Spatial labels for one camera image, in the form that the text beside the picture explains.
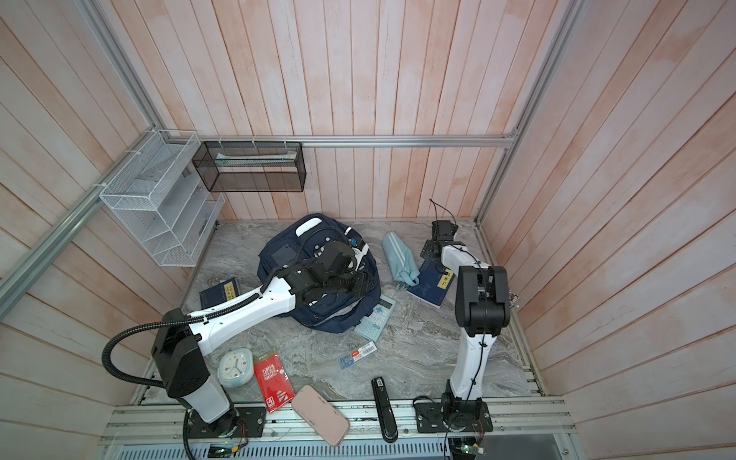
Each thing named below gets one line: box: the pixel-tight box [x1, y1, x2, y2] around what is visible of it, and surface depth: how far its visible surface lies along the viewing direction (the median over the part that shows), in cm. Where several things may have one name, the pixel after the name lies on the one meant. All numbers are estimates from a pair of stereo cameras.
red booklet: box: [253, 349, 296, 414], surface depth 82 cm
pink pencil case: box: [291, 384, 350, 447], surface depth 75 cm
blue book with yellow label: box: [406, 259, 456, 309], surface depth 100 cm
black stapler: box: [370, 376, 399, 444], surface depth 74 cm
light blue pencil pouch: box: [382, 231, 421, 287], surface depth 105 cm
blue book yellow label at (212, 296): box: [199, 276, 241, 310], surface depth 100 cm
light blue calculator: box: [353, 294, 398, 344], surface depth 92 cm
